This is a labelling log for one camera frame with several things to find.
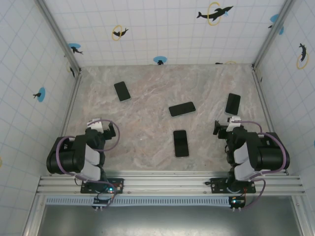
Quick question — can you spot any black phone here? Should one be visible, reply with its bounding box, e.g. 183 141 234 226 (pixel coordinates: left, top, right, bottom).
173 130 189 158
225 93 241 116

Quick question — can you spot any pale teal phone case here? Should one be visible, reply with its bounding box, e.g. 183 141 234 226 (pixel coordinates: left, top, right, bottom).
113 81 131 102

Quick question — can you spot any sky blue phone case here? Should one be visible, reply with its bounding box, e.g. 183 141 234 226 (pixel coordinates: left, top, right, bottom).
168 101 197 118

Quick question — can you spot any small circuit board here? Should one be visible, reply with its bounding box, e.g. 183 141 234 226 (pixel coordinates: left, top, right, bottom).
92 196 111 212
228 196 247 212

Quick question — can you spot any aluminium mounting beam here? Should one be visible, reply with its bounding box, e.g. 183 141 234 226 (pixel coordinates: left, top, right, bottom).
36 171 307 197

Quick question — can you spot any grey metal sheet panel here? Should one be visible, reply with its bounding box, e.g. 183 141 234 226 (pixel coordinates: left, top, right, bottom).
36 204 304 236

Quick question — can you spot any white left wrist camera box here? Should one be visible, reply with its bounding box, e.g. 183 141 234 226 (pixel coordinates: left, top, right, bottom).
86 118 104 131

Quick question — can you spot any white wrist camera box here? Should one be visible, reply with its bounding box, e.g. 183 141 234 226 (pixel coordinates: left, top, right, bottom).
226 116 244 132
86 118 104 131

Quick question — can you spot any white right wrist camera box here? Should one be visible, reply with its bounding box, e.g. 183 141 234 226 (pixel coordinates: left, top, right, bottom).
226 116 244 132

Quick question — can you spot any aluminium table side rail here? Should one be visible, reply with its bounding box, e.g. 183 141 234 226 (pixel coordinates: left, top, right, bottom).
50 70 83 177
251 64 290 177

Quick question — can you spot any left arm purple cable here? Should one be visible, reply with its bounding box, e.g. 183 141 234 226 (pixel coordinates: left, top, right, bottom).
55 119 121 209

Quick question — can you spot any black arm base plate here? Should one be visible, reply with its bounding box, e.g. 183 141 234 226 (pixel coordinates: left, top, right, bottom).
80 177 125 194
211 177 256 194

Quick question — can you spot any white slotted cable duct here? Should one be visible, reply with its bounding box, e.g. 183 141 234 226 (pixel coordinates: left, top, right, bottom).
45 196 247 207

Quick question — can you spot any aluminium frame leg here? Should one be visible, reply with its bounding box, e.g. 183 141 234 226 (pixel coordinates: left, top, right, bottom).
23 195 48 236
291 195 312 236

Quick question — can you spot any aluminium corner post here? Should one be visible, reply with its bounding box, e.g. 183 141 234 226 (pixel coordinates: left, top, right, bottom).
251 0 296 69
35 0 82 74

